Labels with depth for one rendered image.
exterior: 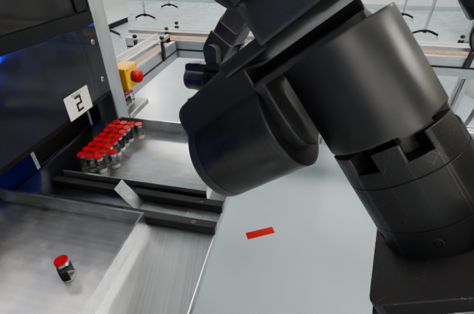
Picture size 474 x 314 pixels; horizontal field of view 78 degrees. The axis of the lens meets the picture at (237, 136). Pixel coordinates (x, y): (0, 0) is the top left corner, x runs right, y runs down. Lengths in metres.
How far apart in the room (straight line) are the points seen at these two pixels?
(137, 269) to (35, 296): 0.15
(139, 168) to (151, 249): 0.24
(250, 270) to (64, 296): 1.12
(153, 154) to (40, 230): 0.29
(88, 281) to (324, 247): 1.34
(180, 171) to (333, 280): 1.10
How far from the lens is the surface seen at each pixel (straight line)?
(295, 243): 1.72
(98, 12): 0.90
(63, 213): 0.73
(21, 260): 0.68
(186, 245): 0.59
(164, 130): 0.91
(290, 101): 0.17
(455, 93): 1.79
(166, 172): 0.75
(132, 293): 0.56
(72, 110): 0.81
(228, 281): 1.57
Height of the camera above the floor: 1.35
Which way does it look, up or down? 33 degrees down
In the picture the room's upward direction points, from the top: straight up
